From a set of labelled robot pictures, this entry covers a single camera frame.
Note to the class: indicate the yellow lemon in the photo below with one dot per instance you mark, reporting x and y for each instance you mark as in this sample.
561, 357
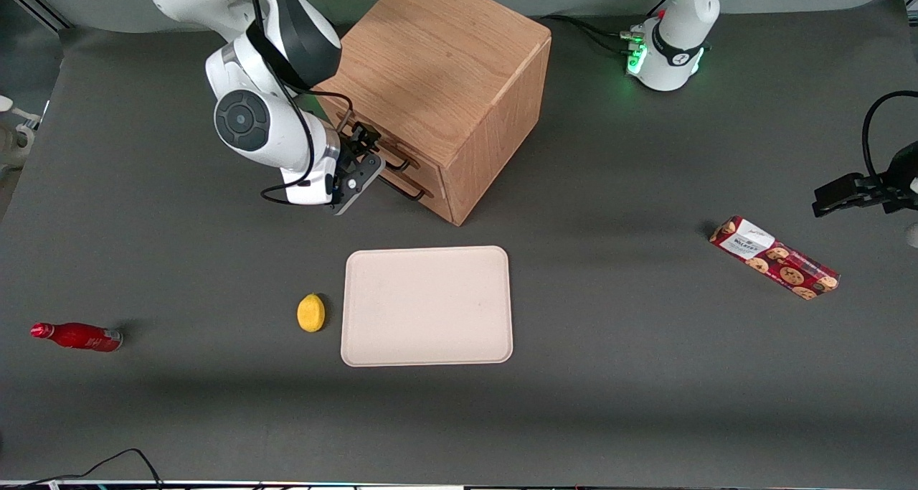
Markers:
310, 313

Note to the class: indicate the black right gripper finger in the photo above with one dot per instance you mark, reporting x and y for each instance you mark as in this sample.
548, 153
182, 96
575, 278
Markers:
371, 151
366, 137

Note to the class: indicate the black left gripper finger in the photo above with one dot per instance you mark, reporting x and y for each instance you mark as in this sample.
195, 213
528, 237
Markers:
853, 204
846, 187

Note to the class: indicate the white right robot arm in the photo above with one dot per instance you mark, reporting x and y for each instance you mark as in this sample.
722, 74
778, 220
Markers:
244, 120

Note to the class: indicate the wooden two-drawer cabinet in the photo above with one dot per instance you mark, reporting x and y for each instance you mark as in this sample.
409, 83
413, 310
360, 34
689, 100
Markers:
430, 59

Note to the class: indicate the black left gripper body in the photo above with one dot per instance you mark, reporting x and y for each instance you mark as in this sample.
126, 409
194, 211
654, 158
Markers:
899, 173

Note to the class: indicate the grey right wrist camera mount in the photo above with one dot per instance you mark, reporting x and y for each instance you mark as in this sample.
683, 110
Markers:
356, 189

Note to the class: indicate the red bottle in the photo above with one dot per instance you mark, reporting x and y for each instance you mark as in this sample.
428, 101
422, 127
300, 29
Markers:
79, 336

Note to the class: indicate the beige rectangular tray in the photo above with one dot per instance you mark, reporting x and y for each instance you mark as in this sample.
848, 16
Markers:
427, 307

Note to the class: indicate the white edge fixture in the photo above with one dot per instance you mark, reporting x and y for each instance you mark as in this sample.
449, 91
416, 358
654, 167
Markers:
13, 142
912, 235

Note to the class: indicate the red cookie box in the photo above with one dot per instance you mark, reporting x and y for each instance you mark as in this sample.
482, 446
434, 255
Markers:
774, 257

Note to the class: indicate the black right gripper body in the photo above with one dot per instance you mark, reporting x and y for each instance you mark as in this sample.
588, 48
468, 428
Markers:
352, 153

